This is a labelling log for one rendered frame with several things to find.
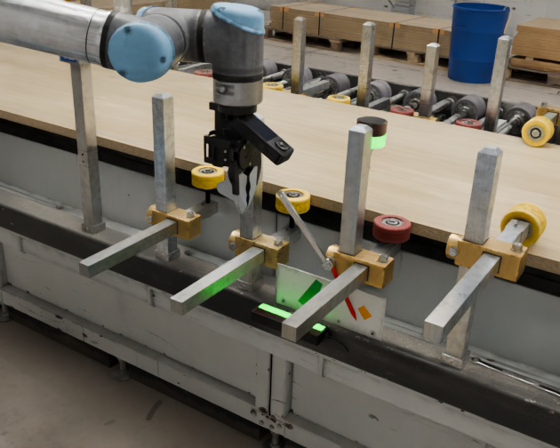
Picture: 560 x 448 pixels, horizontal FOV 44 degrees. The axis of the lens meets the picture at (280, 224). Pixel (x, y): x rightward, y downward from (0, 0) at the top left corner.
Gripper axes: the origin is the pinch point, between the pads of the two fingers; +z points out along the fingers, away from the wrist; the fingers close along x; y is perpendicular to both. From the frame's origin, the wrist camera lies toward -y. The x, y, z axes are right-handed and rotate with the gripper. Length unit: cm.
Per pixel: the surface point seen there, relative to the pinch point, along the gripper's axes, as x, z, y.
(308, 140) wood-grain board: -67, 8, 24
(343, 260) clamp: -14.0, 12.9, -14.9
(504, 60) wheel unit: -124, -11, -14
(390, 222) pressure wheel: -27.0, 8.0, -19.2
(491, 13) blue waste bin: -574, 32, 113
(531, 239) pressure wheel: -32, 6, -47
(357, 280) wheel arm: -9.5, 13.6, -20.4
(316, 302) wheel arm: 4.3, 12.5, -18.5
